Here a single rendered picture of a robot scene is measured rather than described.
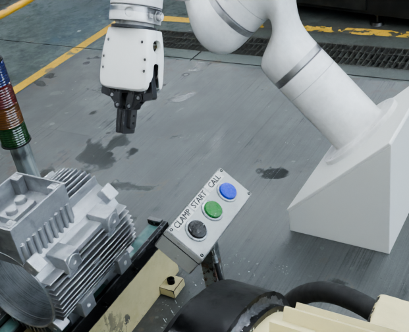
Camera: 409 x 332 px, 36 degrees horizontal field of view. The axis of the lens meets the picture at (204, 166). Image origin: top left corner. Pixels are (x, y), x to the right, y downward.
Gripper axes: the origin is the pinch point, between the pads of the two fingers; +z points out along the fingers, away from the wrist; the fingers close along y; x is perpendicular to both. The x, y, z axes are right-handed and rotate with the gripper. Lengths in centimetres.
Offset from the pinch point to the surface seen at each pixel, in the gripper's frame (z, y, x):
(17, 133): 6.8, 33.5, -8.4
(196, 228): 13.5, -18.3, 4.9
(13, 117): 3.6, 33.3, -6.9
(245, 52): -27, 128, -289
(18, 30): -29, 329, -285
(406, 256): 21, -40, -38
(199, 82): -7, 38, -86
